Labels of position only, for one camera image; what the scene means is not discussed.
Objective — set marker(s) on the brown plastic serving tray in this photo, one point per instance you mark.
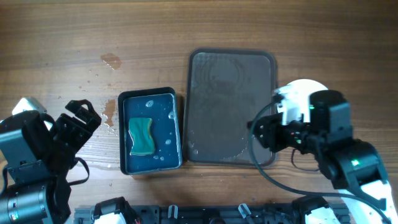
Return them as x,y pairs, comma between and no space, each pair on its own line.
226,88

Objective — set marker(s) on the black water basin tray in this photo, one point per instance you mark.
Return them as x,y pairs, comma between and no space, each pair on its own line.
160,104

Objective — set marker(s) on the white plate top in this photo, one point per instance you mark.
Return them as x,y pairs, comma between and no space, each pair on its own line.
313,85

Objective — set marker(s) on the green yellow sponge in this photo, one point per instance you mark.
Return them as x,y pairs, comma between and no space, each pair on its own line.
142,140

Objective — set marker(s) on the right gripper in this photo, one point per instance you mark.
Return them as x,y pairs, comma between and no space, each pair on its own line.
268,134

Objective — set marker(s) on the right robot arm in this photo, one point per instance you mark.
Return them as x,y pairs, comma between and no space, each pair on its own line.
353,166

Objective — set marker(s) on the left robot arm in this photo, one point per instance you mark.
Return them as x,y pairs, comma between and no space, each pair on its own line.
40,151

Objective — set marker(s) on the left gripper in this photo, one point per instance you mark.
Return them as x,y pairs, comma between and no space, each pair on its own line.
82,130

